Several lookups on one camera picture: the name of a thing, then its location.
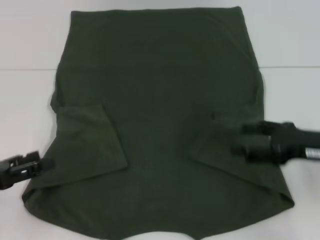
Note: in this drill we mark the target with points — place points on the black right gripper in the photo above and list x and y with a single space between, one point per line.
292 142

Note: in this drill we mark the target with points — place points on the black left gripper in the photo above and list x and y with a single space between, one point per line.
15 172

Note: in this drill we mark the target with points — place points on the dark green shirt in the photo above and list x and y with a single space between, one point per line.
155 100

